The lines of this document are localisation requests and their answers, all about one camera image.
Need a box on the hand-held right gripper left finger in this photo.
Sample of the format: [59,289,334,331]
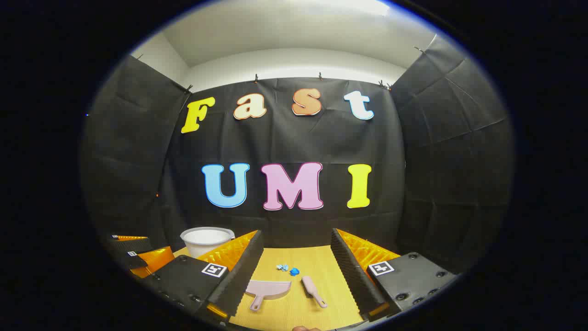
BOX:
[138,230,265,325]

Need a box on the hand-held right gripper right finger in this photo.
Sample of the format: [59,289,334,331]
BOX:
[331,228,460,322]

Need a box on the pale pink plastic dustpan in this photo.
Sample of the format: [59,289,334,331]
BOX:
[245,280,292,312]

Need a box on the small pale pink broom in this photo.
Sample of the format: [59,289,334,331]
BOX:
[301,275,328,308]

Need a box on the white ribbed garbage bin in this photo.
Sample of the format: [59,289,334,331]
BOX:
[180,227,236,259]

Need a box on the wooden desktop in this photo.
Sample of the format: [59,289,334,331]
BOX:
[172,245,368,331]

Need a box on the row of black cloth clips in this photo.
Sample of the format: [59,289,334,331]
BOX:
[136,46,425,92]

